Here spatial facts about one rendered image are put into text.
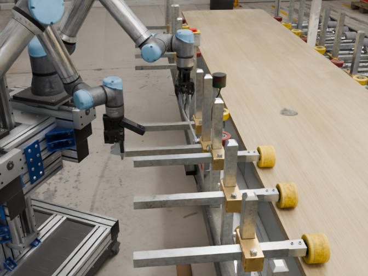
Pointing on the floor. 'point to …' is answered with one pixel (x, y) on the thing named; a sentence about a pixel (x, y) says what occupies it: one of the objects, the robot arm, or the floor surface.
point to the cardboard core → (184, 270)
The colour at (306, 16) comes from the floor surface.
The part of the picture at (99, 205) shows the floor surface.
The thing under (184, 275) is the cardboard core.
